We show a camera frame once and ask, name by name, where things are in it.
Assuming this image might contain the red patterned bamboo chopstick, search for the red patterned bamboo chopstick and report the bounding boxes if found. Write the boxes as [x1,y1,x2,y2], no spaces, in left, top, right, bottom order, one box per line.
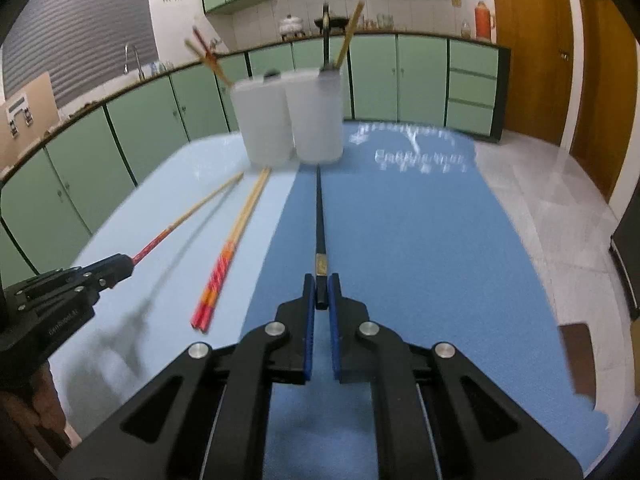
[192,25,220,74]

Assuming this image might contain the black chopstick gold band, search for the black chopstick gold band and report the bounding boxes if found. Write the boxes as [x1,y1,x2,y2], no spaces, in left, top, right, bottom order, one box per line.
[321,2,331,70]

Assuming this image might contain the green lower kitchen cabinets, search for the green lower kitchen cabinets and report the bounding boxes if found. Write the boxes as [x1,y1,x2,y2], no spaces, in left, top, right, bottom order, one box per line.
[1,32,511,285]

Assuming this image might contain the person's left hand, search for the person's left hand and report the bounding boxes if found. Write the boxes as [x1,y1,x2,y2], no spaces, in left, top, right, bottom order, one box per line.
[1,362,66,437]

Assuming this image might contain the light blue table mat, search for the light blue table mat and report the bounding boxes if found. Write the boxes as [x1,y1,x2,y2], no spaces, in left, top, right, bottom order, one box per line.
[51,133,298,437]

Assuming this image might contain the wooden chair seat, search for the wooden chair seat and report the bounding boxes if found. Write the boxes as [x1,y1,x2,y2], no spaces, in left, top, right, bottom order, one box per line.
[559,323,597,408]

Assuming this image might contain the cardboard box with scale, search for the cardboard box with scale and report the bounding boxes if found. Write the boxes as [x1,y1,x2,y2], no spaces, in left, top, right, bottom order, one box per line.
[0,73,60,170]

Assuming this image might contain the dark blue table mat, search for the dark blue table mat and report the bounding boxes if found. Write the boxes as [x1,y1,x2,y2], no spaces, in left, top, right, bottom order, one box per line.
[243,122,608,466]

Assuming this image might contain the chrome sink faucet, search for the chrome sink faucet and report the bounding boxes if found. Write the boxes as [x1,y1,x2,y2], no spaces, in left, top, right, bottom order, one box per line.
[122,42,147,82]

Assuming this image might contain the black oven cabinet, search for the black oven cabinet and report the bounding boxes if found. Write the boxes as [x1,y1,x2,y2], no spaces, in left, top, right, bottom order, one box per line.
[611,192,640,321]

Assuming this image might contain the grey window blind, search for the grey window blind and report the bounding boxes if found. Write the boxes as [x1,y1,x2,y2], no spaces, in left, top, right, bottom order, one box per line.
[2,0,158,106]

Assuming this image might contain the white double utensil holder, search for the white double utensil holder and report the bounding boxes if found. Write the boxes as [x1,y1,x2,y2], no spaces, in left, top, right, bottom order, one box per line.
[230,67,344,167]

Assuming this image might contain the white enamel pot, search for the white enamel pot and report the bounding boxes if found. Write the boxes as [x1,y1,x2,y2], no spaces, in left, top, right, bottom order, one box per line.
[278,14,305,40]

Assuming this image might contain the black wok with lid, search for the black wok with lid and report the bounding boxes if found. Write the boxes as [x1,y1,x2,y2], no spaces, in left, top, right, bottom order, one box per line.
[314,14,349,34]

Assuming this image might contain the right wooden door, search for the right wooden door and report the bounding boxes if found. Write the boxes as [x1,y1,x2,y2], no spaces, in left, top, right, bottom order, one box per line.
[570,0,638,200]

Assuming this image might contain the wooden door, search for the wooden door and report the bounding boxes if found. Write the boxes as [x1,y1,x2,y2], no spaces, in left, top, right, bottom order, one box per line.
[570,0,638,200]
[495,0,574,145]

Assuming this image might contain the glass jar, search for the glass jar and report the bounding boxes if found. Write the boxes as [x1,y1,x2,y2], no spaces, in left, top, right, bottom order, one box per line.
[460,21,472,39]

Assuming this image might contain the orange thermos flask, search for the orange thermos flask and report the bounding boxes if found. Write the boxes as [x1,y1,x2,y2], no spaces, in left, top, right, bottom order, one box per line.
[474,1,496,42]

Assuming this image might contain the left wooden door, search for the left wooden door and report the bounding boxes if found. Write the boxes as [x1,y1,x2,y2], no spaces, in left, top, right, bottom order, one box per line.
[495,0,574,145]

